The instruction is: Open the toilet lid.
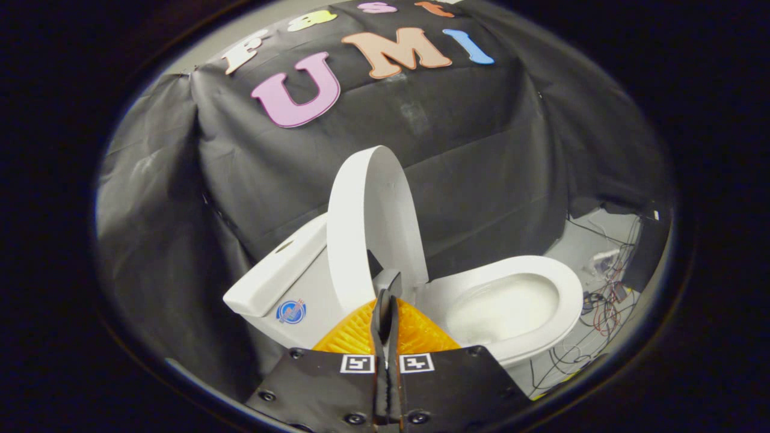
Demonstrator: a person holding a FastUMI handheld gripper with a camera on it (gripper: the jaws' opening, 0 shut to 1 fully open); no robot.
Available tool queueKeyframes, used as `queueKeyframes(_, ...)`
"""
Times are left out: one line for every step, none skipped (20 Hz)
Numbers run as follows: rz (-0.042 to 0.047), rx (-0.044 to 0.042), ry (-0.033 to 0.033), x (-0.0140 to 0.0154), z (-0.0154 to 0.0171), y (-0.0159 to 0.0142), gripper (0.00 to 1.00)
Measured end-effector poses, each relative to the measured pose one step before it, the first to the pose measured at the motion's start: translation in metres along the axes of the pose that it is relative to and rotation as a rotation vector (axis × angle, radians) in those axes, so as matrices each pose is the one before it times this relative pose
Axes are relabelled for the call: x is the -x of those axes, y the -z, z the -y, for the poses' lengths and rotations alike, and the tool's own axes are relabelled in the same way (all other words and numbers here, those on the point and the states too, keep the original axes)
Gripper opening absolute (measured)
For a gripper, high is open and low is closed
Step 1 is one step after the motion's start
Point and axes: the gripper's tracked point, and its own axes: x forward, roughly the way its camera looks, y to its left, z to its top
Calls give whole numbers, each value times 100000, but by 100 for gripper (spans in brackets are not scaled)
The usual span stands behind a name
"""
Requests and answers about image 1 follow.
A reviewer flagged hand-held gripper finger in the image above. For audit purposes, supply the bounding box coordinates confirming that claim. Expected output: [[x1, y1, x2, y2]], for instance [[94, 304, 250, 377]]
[[388, 289, 533, 432], [245, 289, 389, 432]]

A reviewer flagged black lid handle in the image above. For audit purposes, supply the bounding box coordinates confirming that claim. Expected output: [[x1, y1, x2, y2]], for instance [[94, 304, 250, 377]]
[[368, 250, 404, 301]]

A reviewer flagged white toilet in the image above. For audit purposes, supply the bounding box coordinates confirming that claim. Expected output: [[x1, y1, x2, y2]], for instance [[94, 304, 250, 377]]
[[223, 213, 584, 367]]

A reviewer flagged white toilet tank lid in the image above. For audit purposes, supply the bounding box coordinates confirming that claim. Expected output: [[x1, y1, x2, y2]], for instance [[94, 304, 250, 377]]
[[223, 213, 328, 318]]

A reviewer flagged black backdrop cloth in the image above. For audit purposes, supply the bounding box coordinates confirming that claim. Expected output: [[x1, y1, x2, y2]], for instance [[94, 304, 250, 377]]
[[95, 0, 674, 398]]

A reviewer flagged black box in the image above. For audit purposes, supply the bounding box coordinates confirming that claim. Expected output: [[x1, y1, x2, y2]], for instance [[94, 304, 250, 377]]
[[620, 207, 670, 293]]

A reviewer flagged tangle of floor cables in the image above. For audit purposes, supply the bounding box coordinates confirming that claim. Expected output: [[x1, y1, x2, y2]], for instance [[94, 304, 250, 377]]
[[529, 216, 641, 392]]

